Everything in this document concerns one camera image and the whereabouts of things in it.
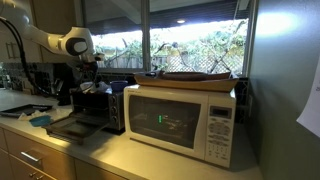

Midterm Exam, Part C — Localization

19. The window with dark frame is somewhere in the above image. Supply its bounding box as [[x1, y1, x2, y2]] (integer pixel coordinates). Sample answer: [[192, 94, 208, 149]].
[[74, 0, 259, 78]]

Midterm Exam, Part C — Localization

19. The dark blue plastic bowl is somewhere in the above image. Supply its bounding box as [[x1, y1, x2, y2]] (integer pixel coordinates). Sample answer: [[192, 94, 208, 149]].
[[109, 80, 129, 93]]

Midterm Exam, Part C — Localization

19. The black baking tray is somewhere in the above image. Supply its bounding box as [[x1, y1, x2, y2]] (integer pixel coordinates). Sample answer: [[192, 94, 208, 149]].
[[0, 103, 54, 118]]

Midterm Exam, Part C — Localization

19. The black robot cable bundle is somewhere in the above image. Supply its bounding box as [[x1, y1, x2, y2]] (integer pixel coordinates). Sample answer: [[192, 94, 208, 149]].
[[0, 16, 51, 98]]

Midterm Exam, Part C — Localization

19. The blue cloth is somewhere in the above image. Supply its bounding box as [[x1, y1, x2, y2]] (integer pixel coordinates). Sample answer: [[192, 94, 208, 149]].
[[28, 114, 53, 128]]

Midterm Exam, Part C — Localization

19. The white paper sheet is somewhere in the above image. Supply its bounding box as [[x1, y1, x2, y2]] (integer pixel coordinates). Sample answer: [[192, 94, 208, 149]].
[[296, 54, 320, 138]]

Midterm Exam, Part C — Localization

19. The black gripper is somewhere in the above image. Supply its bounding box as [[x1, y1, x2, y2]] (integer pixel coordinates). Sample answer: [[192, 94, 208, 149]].
[[79, 61, 99, 87]]

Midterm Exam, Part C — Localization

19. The wooden wall cabinet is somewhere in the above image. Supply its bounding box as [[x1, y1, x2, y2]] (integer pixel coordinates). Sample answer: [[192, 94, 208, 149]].
[[0, 0, 84, 64]]

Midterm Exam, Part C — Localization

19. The grey toaster oven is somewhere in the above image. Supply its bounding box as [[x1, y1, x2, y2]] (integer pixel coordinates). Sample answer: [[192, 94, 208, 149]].
[[69, 88, 126, 134]]

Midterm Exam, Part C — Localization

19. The wooden serving tray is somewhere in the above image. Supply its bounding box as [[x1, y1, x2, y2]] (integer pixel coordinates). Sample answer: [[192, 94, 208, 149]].
[[133, 72, 240, 93]]

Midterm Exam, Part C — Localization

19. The silver drawer handle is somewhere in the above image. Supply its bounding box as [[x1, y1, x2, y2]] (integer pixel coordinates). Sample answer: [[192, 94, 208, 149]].
[[20, 151, 41, 163]]

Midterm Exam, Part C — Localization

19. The wooden base cabinet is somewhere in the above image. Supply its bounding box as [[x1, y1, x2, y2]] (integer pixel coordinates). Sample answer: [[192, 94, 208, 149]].
[[0, 126, 129, 180]]

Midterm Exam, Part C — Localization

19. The toaster oven glass door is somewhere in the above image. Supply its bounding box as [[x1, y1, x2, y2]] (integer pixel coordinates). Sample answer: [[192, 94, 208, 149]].
[[43, 111, 111, 145]]

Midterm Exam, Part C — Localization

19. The dark brown wooden dish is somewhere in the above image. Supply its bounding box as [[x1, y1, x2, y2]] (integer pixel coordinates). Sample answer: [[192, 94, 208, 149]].
[[144, 69, 233, 82]]

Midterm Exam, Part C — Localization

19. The white microwave oven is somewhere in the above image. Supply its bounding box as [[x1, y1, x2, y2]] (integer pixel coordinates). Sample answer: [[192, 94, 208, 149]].
[[123, 83, 238, 169]]

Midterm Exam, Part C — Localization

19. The crumpled white napkin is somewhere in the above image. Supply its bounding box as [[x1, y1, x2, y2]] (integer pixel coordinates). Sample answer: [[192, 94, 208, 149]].
[[18, 109, 51, 122]]

